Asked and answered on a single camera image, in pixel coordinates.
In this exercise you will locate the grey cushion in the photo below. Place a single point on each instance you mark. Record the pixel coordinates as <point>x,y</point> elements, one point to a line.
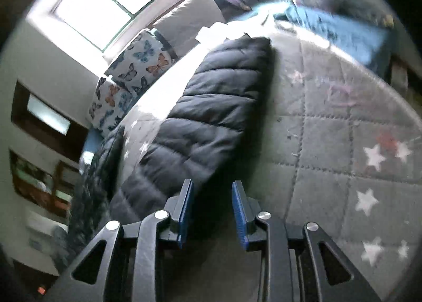
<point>194,13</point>

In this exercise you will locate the blue bed cover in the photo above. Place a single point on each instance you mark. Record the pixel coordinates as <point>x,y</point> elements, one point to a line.
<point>333,30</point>

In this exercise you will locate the dark wooden wall shelf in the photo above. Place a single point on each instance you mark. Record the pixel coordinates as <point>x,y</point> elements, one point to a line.
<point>46,117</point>
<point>39,186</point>

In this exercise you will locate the grey quilted star blanket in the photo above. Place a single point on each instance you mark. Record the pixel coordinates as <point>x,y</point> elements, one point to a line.
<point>329,144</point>

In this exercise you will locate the black puffer jacket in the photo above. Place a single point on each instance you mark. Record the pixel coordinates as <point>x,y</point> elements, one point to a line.
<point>211,114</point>

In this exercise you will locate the small purple toy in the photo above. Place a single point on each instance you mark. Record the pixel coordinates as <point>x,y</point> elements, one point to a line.
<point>239,3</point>

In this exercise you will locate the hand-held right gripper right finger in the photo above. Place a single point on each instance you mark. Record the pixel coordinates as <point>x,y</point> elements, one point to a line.
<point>238,216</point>

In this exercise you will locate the white cloth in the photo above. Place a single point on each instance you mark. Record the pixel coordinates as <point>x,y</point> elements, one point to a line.
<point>224,30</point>

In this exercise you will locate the butterfly print pillow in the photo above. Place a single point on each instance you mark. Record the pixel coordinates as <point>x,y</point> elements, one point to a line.
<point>110,104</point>
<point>145,58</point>

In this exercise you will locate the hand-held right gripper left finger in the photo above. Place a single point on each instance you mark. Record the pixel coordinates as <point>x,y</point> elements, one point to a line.
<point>184,214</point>

